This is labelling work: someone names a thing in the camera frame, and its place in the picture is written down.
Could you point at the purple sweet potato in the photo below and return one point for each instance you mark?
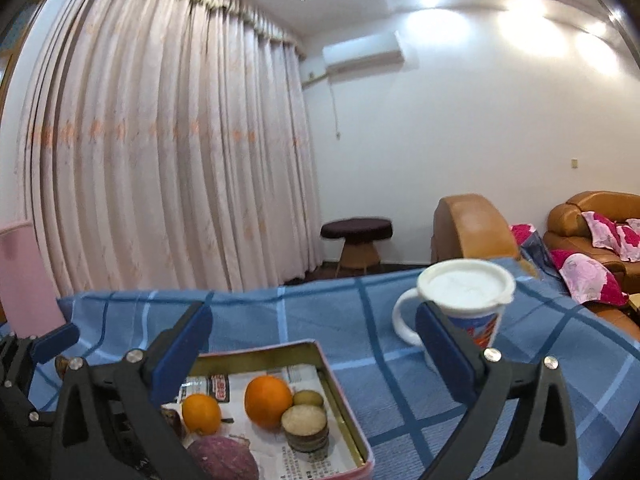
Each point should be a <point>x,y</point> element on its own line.
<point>222,457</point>

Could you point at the pink floral cushion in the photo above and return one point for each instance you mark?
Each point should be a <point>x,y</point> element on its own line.
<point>590,274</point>
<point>610,232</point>

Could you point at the brown leather armchair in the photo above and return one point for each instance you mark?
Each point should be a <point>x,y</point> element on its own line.
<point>470,225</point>

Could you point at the dark round stool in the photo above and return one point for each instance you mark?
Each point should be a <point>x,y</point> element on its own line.
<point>356,229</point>

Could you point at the blue plaid tablecloth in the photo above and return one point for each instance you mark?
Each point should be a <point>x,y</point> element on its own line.
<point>350,315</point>

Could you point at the pink cylindrical container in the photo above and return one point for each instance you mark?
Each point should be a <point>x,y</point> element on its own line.
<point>25,280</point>

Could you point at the pale floral curtain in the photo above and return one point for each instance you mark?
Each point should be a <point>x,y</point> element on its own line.
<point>165,160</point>

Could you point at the white air conditioner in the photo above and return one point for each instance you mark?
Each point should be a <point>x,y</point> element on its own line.
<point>362,55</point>

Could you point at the newspaper sheet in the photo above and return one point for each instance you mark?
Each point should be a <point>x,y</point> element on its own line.
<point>300,467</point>

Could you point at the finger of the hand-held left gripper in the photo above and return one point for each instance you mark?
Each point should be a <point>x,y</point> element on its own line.
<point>55,341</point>

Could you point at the large orange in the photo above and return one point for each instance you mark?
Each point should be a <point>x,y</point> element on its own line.
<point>268,400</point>

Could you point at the small kiwi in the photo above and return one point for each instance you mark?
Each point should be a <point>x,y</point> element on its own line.
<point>307,398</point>

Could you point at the brown dried date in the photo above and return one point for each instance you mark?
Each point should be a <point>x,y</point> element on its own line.
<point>62,365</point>

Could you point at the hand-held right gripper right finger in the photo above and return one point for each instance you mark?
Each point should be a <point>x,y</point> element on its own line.
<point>445,355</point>

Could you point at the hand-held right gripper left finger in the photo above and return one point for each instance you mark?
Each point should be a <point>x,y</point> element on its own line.
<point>182,355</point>

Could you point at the brown leather sofa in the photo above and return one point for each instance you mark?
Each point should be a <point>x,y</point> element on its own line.
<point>565,220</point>

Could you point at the pink tin box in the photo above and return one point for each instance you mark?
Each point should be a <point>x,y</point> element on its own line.
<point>345,410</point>

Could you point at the white lidded cup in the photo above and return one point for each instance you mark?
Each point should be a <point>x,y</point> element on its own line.
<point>465,285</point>

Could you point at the pink floral cloth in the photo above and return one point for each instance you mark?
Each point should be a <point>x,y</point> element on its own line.
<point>524,237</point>

